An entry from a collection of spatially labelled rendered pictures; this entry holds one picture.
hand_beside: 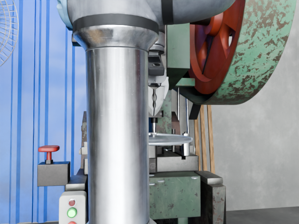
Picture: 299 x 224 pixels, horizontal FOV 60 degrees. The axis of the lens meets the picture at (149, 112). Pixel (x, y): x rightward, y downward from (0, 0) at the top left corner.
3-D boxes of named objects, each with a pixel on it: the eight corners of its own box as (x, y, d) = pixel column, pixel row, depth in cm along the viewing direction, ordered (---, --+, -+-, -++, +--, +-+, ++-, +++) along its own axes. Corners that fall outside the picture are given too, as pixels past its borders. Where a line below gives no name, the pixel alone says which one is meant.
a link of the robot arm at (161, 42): (167, 31, 79) (140, 30, 78) (167, 46, 79) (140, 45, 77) (162, 39, 86) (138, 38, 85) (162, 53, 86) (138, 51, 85)
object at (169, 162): (199, 170, 103) (199, 155, 103) (83, 174, 96) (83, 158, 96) (178, 159, 133) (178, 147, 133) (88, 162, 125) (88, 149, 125)
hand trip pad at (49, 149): (56, 170, 83) (56, 146, 83) (36, 171, 82) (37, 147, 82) (60, 166, 90) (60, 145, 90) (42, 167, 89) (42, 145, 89)
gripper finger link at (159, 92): (160, 116, 85) (160, 88, 85) (164, 115, 79) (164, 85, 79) (151, 116, 84) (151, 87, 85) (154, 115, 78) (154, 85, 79)
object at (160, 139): (94, 144, 75) (94, 141, 75) (118, 134, 104) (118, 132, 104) (195, 146, 72) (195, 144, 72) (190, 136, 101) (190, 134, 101)
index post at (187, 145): (190, 155, 104) (190, 131, 104) (183, 155, 103) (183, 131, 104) (187, 154, 107) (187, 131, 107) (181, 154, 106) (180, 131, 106)
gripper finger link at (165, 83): (167, 100, 81) (167, 72, 81) (168, 99, 79) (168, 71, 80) (152, 100, 80) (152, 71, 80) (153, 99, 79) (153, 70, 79)
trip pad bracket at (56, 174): (68, 221, 84) (68, 160, 84) (36, 223, 82) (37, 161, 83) (70, 214, 90) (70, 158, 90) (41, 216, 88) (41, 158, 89)
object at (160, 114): (164, 123, 109) (164, 110, 109) (116, 123, 106) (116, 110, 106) (156, 122, 125) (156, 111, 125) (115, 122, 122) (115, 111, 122)
